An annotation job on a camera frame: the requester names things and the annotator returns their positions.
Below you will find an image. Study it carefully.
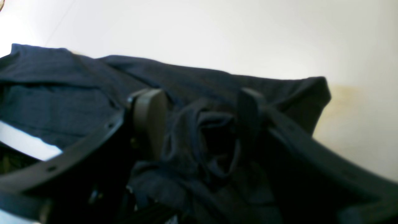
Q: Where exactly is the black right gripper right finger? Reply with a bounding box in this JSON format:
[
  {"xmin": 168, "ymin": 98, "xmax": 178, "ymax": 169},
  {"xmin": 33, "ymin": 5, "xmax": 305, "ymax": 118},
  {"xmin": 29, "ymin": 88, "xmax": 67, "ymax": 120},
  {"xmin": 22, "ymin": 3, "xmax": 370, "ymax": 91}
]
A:
[{"xmin": 238, "ymin": 88, "xmax": 398, "ymax": 224}]

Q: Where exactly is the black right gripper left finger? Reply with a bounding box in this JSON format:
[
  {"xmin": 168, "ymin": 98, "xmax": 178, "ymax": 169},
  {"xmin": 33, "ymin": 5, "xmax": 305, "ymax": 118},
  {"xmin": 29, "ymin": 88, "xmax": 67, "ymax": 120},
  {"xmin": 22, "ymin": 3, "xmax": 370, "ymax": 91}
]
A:
[{"xmin": 1, "ymin": 88, "xmax": 167, "ymax": 215}]

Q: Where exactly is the black T-shirt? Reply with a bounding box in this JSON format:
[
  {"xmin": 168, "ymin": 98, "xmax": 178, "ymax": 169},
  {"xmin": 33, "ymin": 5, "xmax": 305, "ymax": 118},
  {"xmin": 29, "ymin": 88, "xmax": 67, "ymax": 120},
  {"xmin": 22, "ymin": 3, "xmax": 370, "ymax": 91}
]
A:
[{"xmin": 1, "ymin": 44, "xmax": 331, "ymax": 224}]

